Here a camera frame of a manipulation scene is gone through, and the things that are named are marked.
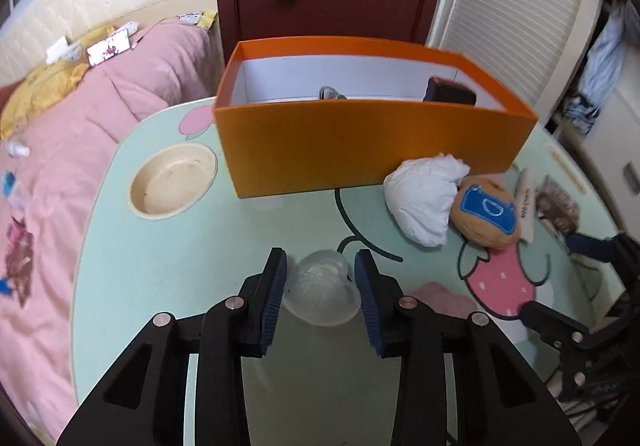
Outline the brown playing card box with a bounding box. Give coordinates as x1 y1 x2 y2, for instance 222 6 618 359
536 174 580 235

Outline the white cosmetic tube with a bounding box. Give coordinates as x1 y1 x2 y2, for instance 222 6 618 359
514 168 536 244

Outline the brown bear plush pouch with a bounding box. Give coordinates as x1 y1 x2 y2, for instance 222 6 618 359
449 177 521 250

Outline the clear heart plastic case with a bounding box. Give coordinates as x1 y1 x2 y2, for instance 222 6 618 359
282 250 361 327

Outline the white cloth bag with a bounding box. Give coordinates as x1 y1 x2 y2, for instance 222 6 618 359
383 154 471 248

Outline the black wallet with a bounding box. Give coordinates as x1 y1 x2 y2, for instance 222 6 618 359
423 77 476 106

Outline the orange cardboard box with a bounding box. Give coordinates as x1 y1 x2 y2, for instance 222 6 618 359
213 36 537 198

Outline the silver metal funnel cup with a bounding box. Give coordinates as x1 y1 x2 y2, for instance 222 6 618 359
318 86 346 100

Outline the mint green folding table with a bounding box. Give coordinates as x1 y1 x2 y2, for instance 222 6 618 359
70 95 626 446

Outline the pink quilt bed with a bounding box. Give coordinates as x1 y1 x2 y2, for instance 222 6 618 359
1 18 224 443

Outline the white louvered door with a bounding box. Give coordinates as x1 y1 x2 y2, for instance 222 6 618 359
426 0 602 122

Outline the yellow pillow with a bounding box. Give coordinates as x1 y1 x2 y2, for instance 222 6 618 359
1 24 116 140

